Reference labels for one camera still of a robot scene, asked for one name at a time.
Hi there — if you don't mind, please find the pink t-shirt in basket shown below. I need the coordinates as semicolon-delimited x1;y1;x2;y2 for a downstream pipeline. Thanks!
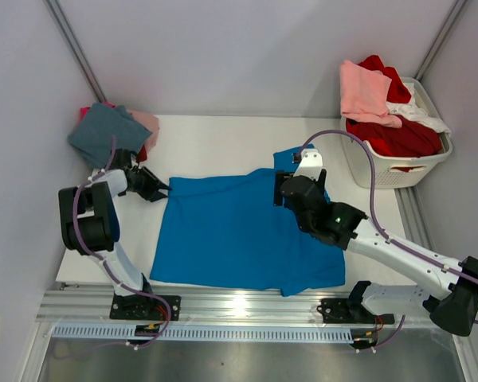
339;60;402;128

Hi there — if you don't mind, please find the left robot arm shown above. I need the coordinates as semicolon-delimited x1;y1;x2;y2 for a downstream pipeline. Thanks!
58;149;171;319

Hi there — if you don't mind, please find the white t-shirt in basket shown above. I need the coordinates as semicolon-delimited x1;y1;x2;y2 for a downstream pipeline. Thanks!
386;77;451;134

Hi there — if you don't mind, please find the bright blue t-shirt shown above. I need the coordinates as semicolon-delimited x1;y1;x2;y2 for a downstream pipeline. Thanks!
150;148;346;297

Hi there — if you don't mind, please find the right aluminium frame post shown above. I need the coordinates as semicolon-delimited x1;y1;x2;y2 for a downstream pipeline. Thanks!
414;0;472;81

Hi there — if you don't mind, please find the red t-shirt in basket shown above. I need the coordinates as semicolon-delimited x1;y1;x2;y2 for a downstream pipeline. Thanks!
340;55;449;158

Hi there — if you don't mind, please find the white perforated laundry basket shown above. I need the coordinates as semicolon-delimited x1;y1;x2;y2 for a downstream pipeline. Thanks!
339;76;454;189

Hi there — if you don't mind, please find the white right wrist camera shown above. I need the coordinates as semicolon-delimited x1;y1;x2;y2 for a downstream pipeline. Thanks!
293;148;323;181

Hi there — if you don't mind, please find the left aluminium frame post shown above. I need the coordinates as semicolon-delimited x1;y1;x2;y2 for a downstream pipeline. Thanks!
43;0;107;102

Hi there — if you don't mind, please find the pink folded t-shirt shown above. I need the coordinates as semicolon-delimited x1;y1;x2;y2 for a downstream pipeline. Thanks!
127;109;160;152

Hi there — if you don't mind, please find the aluminium mounting rail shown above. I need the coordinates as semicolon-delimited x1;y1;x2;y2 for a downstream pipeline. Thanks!
35;288;472;329

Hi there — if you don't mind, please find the aluminium frame post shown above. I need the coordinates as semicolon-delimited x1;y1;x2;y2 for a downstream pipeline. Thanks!
414;0;472;81
43;0;107;102

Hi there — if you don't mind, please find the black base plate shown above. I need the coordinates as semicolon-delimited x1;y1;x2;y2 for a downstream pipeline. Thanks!
316;298;395;325
109;294;167;321

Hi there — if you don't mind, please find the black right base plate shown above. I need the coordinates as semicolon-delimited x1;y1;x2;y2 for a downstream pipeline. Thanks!
316;298;395;325

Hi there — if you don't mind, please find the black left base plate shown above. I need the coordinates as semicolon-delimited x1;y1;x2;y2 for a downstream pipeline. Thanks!
109;294;167;321

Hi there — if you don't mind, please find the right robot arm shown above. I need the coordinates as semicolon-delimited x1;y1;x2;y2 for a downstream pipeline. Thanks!
274;171;478;337

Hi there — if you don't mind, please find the red folded t-shirt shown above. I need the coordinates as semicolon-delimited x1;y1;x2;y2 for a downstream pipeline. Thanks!
136;144;148;163

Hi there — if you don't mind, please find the teal folded t-shirt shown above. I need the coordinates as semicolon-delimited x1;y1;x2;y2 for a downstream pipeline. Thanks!
68;103;152;169

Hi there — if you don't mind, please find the white slotted cable duct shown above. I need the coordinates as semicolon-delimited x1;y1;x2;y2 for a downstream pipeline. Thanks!
51;323;353;344

